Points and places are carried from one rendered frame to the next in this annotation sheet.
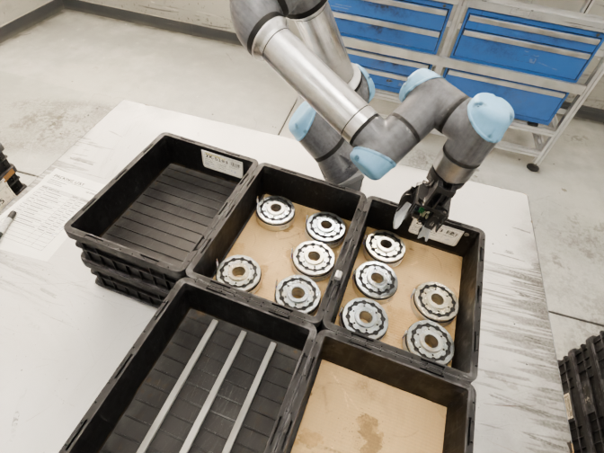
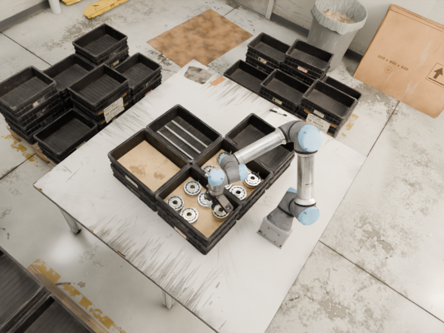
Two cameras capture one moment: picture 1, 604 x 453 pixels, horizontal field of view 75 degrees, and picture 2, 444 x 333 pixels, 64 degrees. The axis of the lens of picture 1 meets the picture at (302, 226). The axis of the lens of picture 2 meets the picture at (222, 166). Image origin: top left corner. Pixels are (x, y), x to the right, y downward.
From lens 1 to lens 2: 179 cm
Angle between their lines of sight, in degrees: 60
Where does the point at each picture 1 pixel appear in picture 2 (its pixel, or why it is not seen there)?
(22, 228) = (278, 117)
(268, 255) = not seen: hidden behind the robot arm
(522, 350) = (162, 266)
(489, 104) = (216, 171)
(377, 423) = (160, 179)
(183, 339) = (208, 141)
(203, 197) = (269, 160)
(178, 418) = (185, 136)
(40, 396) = (211, 119)
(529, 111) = not seen: outside the picture
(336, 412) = (168, 170)
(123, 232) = (256, 134)
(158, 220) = not seen: hidden behind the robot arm
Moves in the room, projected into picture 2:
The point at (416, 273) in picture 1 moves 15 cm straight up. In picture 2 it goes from (205, 220) to (207, 207)
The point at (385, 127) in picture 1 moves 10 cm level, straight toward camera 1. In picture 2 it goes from (230, 158) to (215, 148)
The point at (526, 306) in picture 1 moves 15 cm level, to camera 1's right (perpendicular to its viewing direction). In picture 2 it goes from (178, 285) to (164, 311)
